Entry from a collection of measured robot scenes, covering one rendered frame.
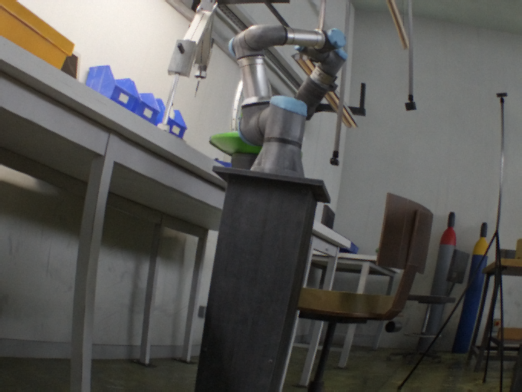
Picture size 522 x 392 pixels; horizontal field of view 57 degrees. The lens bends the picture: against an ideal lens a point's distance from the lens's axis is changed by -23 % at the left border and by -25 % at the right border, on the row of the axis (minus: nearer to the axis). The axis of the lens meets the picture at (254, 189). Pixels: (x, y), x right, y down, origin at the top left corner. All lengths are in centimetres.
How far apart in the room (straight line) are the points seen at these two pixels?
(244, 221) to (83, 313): 45
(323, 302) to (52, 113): 95
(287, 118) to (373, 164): 537
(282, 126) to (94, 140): 46
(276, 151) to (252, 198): 13
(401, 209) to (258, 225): 47
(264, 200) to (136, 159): 31
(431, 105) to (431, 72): 46
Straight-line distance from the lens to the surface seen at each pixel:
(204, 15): 185
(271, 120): 144
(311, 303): 169
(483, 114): 689
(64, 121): 117
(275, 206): 134
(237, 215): 135
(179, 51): 155
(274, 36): 152
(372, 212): 667
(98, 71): 257
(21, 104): 106
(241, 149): 199
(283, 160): 140
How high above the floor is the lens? 61
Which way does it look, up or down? 9 degrees up
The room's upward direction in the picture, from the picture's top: 10 degrees clockwise
